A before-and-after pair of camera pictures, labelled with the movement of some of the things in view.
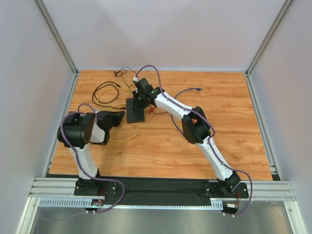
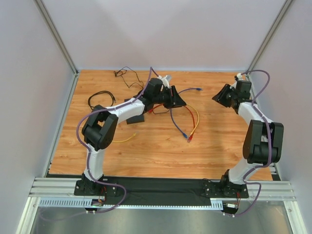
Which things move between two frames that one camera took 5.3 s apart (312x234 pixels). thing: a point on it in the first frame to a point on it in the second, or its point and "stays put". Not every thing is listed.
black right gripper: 136,102 to 226,95
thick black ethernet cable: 93,93 to 113,99
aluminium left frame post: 56,34 stays put
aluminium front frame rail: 66,187 stays put
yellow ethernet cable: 121,141 stays put
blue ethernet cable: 198,88 stays put
